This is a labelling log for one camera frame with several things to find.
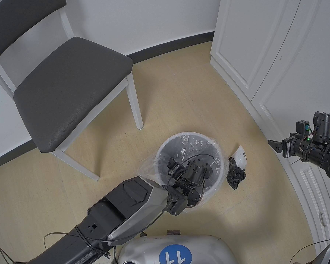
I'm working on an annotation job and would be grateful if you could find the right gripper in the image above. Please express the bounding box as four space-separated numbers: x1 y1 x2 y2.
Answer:
268 136 315 162

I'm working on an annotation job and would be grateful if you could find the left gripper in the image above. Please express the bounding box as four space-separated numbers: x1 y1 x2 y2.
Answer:
166 157 188 181

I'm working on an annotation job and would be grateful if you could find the clear plastic bag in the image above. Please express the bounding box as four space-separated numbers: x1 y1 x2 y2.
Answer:
137 135 226 195

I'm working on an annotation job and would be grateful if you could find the white printed wrapper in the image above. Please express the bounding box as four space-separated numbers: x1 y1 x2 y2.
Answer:
230 145 248 170

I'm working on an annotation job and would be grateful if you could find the black plastic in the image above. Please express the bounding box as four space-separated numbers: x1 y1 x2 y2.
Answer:
226 158 247 190

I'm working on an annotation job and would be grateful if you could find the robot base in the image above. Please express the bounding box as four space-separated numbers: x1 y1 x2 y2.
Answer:
118 230 235 264

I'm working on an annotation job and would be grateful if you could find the white trash bin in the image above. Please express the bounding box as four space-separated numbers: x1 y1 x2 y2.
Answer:
155 131 226 202

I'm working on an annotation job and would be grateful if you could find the white wardrobe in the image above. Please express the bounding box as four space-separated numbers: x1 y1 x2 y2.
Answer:
210 0 330 247

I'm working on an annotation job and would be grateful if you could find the grey and white chair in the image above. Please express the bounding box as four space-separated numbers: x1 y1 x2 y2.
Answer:
0 0 144 181

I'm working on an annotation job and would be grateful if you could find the black cable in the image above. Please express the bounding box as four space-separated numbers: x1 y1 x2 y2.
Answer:
179 153 219 173
112 231 147 264
290 238 330 264

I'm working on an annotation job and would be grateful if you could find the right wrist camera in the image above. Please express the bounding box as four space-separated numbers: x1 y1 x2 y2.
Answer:
289 119 312 141

